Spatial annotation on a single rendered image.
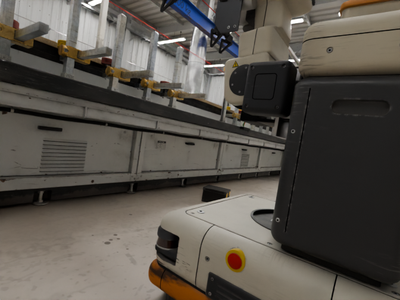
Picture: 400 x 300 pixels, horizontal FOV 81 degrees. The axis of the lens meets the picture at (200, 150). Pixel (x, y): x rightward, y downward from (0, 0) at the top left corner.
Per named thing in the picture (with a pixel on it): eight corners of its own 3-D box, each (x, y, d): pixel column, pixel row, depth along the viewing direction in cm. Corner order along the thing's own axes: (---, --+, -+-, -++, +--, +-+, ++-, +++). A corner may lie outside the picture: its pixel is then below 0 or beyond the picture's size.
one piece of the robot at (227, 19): (275, 58, 98) (284, 5, 97) (247, 27, 75) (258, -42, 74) (240, 61, 107) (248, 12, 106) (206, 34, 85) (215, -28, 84)
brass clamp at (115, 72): (130, 81, 140) (131, 73, 140) (110, 75, 129) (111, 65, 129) (124, 81, 144) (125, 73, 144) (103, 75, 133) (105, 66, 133)
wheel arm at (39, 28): (48, 36, 83) (50, 24, 83) (37, 32, 80) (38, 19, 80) (8, 48, 109) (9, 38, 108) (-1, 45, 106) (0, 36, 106)
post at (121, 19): (115, 100, 136) (127, 15, 133) (110, 99, 133) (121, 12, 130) (112, 100, 138) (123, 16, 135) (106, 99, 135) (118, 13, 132)
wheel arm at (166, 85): (184, 90, 144) (185, 83, 144) (180, 88, 141) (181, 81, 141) (138, 90, 169) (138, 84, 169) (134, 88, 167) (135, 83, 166)
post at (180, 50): (174, 112, 176) (183, 47, 174) (171, 111, 173) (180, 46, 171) (171, 112, 178) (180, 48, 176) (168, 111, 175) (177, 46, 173)
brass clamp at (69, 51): (90, 64, 120) (91, 54, 120) (62, 54, 109) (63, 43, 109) (84, 65, 123) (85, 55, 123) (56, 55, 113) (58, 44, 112)
